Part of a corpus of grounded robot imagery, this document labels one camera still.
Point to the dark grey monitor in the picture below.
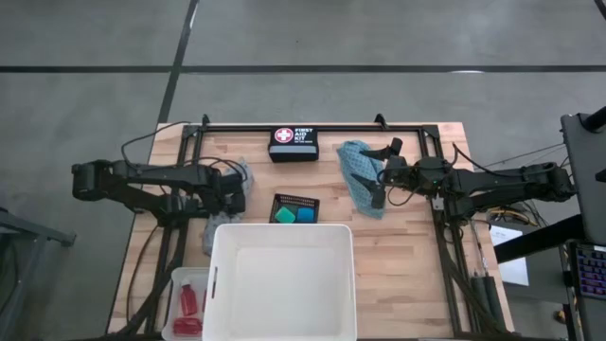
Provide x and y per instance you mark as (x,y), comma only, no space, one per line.
(584,180)

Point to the silver frame bracket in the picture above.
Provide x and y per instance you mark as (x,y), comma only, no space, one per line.
(436,203)

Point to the black cylinder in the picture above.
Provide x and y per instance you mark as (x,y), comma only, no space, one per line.
(494,298)
(479,298)

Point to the small clear plastic container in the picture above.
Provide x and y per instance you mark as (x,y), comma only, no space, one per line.
(172,293)

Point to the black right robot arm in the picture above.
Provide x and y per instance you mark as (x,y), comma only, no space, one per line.
(511,182)

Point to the blue cube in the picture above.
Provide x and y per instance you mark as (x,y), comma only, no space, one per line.
(306,215)

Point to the black aluminium table frame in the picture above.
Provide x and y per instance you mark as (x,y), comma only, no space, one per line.
(331,128)

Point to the grey patterned cloth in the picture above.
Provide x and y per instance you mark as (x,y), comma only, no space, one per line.
(218,232)

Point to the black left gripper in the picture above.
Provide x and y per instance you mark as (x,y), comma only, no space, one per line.
(229,194)

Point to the white paper sheet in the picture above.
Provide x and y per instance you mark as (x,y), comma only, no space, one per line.
(516,272)

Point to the backlit black keyboard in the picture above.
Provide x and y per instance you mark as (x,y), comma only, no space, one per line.
(592,272)

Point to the small black mesh basket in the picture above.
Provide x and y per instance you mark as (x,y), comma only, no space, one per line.
(296,200)

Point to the black desk beam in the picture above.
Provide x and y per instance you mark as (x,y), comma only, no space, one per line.
(540,239)

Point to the green cube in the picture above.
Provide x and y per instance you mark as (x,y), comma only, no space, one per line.
(285,215)

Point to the blue patterned cloth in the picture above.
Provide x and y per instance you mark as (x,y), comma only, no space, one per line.
(360,166)

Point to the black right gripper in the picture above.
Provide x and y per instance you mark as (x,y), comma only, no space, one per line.
(416,175)

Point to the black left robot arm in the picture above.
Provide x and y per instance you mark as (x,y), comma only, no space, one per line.
(142,177)

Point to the black first aid kit pouch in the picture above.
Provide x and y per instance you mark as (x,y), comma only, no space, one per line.
(293,147)

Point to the grey metal stand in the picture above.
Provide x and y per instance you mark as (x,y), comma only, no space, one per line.
(38,232)

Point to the large white perforated bin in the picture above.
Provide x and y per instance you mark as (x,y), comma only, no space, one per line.
(284,284)

